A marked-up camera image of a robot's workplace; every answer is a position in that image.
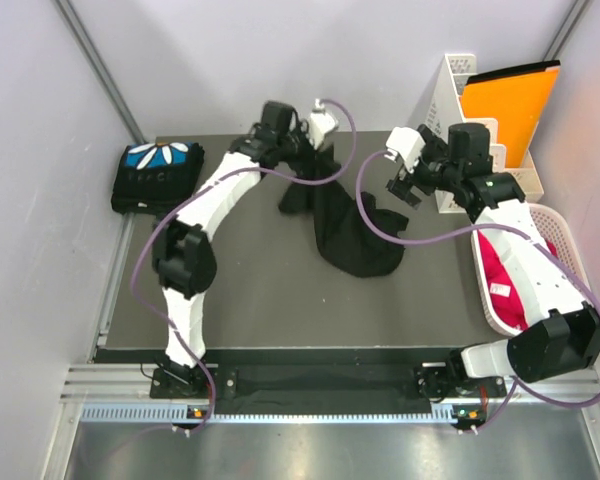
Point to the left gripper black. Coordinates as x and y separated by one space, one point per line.
309 147

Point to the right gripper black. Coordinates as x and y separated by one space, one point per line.
433 148

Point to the black graphic t-shirt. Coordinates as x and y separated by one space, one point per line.
342 237

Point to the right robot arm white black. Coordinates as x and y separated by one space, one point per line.
562 331

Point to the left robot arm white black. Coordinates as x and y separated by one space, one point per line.
182 254

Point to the white perforated file organizer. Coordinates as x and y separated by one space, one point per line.
474 141

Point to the pink red t-shirt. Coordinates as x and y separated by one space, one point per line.
503 295

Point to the folded black daisy t-shirt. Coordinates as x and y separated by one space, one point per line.
154 178

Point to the orange folder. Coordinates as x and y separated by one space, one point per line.
516 98

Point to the white plastic laundry basket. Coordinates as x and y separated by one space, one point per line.
565 235

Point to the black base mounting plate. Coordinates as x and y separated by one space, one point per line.
324 388

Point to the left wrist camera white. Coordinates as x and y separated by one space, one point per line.
321 123

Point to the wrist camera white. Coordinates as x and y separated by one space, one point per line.
404 145
321 123

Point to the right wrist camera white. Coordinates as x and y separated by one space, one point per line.
404 145

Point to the right aluminium corner post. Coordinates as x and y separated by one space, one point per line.
574 15

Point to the aluminium corner post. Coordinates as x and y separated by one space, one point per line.
88 47
574 15

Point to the left aluminium corner post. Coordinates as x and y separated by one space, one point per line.
88 47

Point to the aluminium frame rail front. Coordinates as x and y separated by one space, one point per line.
108 382

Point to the white slotted cable duct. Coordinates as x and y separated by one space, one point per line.
185 414

